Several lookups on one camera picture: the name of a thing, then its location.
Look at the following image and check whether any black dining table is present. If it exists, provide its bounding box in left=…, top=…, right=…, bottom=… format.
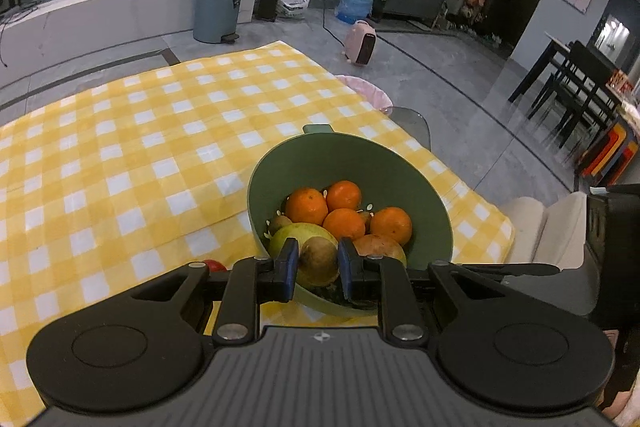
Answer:
left=509, top=32, right=573, bottom=104

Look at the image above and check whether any white low sideboard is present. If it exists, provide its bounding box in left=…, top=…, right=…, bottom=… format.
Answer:
left=0, top=0, right=261, bottom=75

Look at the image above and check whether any grey pedal trash can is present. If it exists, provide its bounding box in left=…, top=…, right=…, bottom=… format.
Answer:
left=193, top=0, right=247, bottom=45

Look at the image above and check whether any green colander bowl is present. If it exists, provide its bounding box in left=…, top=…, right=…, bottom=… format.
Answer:
left=246, top=123, right=455, bottom=319

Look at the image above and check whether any yellow checked tablecloth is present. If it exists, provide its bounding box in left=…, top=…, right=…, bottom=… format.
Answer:
left=0, top=41, right=516, bottom=423

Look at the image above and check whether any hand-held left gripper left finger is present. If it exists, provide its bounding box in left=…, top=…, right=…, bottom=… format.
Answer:
left=127, top=237, right=300, bottom=349

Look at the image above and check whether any black dining chair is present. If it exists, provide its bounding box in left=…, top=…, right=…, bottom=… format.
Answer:
left=527, top=41, right=626, bottom=158

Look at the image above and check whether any pink round stool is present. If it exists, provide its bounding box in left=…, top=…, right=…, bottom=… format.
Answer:
left=335, top=75, right=394, bottom=108

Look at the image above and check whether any pink space heater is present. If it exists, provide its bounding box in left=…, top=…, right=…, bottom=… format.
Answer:
left=342, top=20, right=379, bottom=66

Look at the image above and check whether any clear plastic chair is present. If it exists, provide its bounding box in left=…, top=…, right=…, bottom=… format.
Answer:
left=382, top=106, right=432, bottom=150

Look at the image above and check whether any yellow green pear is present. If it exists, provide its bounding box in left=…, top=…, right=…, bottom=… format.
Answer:
left=269, top=223, right=340, bottom=260

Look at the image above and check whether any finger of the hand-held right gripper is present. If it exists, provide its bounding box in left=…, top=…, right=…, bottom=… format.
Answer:
left=452, top=262, right=560, bottom=278

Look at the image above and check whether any orange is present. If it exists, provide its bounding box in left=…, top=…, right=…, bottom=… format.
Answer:
left=370, top=207, right=414, bottom=247
left=284, top=188, right=329, bottom=227
left=326, top=180, right=363, bottom=212
left=322, top=208, right=367, bottom=242

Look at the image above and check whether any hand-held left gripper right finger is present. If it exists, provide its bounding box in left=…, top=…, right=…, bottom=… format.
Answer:
left=336, top=237, right=518, bottom=348

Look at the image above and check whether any red yellow apple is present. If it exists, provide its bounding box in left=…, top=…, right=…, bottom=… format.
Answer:
left=352, top=234, right=408, bottom=268

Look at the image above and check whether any stack of colourful stools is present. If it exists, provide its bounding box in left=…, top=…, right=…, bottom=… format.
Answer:
left=574, top=117, right=640, bottom=188

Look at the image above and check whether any white plastic bag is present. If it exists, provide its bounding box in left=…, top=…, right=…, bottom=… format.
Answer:
left=276, top=0, right=314, bottom=20

